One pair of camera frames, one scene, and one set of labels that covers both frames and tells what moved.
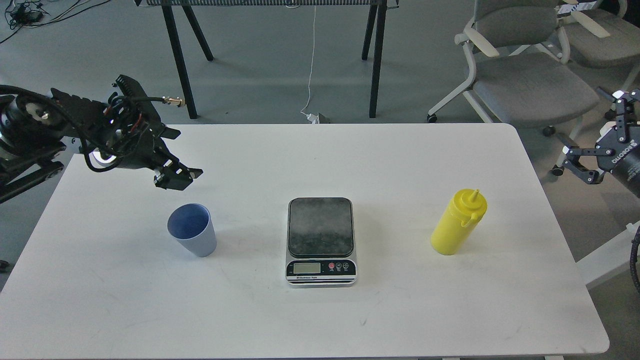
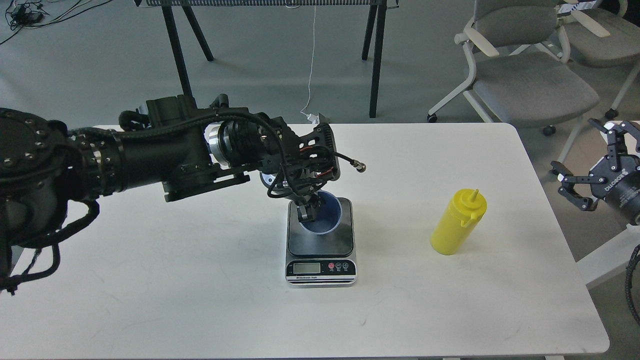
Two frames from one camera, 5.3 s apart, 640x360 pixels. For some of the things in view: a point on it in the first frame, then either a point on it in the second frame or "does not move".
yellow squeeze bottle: (461, 217) does not move
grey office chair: (522, 76) does not move
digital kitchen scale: (320, 243) does not move
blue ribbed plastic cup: (191, 224) to (329, 214)
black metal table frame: (375, 34) does not move
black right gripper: (625, 164) to (622, 188)
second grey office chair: (604, 37) does not move
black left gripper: (126, 131) to (297, 168)
